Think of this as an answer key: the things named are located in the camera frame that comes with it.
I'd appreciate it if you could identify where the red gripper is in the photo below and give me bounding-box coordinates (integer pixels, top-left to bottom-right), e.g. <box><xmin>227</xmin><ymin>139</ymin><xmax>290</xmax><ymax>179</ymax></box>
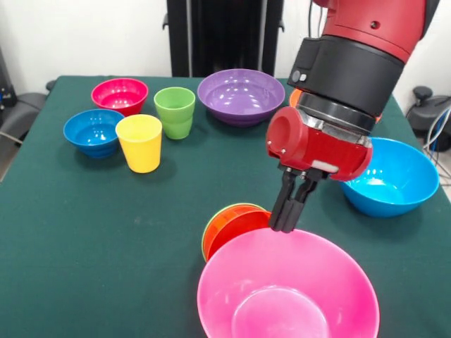
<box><xmin>266</xmin><ymin>106</ymin><xmax>373</xmax><ymax>234</ymax></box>

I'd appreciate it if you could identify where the small orange bowl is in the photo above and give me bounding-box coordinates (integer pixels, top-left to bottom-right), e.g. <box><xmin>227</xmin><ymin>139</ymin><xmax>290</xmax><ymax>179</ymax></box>
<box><xmin>204</xmin><ymin>205</ymin><xmax>273</xmax><ymax>263</ymax></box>

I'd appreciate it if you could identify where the large pink bowl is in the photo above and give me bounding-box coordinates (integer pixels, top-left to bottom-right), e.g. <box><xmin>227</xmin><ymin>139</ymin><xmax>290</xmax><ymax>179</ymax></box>
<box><xmin>196</xmin><ymin>227</ymin><xmax>381</xmax><ymax>338</ymax></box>

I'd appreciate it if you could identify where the small green bowl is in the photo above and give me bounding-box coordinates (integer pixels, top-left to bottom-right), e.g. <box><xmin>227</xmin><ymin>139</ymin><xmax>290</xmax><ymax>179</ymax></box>
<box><xmin>201</xmin><ymin>203</ymin><xmax>267</xmax><ymax>258</ymax></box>

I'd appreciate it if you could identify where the green cup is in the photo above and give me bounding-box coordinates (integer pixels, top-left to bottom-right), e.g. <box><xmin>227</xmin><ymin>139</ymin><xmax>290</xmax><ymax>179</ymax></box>
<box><xmin>153</xmin><ymin>87</ymin><xmax>197</xmax><ymax>141</ymax></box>

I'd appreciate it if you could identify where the yellow cup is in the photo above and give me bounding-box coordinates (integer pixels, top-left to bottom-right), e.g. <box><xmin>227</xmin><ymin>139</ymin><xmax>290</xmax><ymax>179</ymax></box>
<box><xmin>115</xmin><ymin>114</ymin><xmax>163</xmax><ymax>174</ymax></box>

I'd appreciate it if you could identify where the light blue bowl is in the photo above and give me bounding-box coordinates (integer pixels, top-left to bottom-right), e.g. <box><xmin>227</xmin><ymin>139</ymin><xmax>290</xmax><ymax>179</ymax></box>
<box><xmin>340</xmin><ymin>137</ymin><xmax>440</xmax><ymax>218</ymax></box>

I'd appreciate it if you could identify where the purple bowl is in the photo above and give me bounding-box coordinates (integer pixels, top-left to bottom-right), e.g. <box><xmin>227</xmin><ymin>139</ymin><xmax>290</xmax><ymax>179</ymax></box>
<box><xmin>197</xmin><ymin>68</ymin><xmax>286</xmax><ymax>127</ymax></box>

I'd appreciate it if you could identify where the dark green tablecloth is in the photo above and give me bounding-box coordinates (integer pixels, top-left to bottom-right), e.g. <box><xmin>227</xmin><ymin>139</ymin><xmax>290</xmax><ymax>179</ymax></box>
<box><xmin>0</xmin><ymin>75</ymin><xmax>451</xmax><ymax>338</ymax></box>

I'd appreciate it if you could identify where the small crimson bowl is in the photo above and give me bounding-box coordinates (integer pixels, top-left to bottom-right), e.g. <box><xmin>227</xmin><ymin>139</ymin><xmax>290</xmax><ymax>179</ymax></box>
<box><xmin>91</xmin><ymin>77</ymin><xmax>149</xmax><ymax>117</ymax></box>

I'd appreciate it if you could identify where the small dark blue bowl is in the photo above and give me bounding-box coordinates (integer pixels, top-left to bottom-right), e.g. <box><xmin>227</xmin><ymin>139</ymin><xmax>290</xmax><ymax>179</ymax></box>
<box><xmin>63</xmin><ymin>108</ymin><xmax>125</xmax><ymax>159</ymax></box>

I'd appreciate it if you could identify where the floor cable bundle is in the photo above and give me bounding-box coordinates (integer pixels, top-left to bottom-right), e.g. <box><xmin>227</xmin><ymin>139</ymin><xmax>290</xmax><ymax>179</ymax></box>
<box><xmin>421</xmin><ymin>105</ymin><xmax>451</xmax><ymax>170</ymax></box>

